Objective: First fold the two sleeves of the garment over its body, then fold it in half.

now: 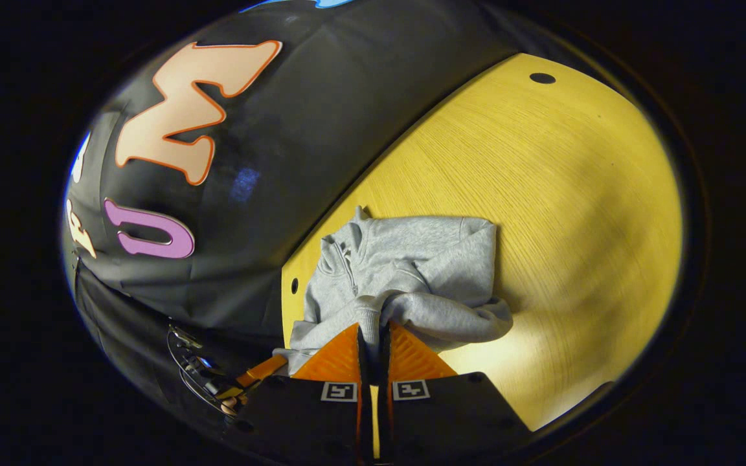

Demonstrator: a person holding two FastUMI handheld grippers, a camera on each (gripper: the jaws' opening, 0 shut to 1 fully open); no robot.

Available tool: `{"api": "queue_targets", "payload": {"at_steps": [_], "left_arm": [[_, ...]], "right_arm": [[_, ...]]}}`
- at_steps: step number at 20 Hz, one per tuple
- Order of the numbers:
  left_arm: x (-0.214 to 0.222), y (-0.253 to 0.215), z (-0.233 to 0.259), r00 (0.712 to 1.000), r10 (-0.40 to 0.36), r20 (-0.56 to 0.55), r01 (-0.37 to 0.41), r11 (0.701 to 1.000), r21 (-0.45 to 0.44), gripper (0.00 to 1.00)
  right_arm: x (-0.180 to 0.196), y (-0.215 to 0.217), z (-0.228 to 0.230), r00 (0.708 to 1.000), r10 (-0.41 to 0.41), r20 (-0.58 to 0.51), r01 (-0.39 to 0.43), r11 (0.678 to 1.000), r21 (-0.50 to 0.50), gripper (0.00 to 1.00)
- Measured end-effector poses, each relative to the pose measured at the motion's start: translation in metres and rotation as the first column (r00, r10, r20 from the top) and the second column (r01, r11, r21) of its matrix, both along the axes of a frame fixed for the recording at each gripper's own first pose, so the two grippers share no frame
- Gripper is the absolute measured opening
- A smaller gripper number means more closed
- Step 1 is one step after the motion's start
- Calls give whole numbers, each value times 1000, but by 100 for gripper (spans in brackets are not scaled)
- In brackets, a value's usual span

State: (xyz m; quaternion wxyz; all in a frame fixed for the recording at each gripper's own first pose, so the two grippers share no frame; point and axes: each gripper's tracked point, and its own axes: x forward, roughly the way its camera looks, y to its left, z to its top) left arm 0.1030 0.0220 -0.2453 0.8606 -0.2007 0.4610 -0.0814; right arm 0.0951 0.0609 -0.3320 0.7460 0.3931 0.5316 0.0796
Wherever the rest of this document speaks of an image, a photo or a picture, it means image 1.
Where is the black backdrop cloth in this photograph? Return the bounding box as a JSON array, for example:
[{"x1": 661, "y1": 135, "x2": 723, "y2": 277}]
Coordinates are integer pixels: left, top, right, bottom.
[{"x1": 62, "y1": 0, "x2": 581, "y2": 425}]

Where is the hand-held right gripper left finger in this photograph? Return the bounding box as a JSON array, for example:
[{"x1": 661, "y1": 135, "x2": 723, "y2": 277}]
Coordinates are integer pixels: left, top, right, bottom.
[{"x1": 231, "y1": 323, "x2": 374, "y2": 466}]

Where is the grey zip-neck sweatshirt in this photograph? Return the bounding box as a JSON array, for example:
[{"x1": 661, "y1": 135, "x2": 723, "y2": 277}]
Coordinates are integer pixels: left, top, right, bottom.
[{"x1": 273, "y1": 206, "x2": 514, "y2": 377}]

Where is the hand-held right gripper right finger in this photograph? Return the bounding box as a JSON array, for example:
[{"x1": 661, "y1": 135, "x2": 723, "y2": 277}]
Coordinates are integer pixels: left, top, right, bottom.
[{"x1": 374, "y1": 322, "x2": 533, "y2": 466}]

